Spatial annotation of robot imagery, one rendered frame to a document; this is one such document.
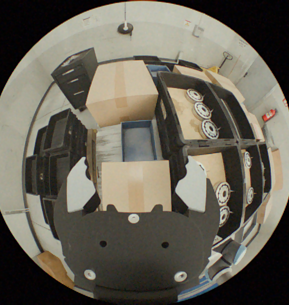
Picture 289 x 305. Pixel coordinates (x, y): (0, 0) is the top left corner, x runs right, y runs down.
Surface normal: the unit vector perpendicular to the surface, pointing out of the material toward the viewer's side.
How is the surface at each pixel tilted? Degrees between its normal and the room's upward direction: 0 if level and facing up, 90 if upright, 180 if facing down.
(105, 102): 90
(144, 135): 0
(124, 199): 0
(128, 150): 0
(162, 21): 90
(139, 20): 90
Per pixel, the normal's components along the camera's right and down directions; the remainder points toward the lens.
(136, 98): 0.16, 0.96
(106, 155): 0.04, -0.26
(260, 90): -0.99, 0.14
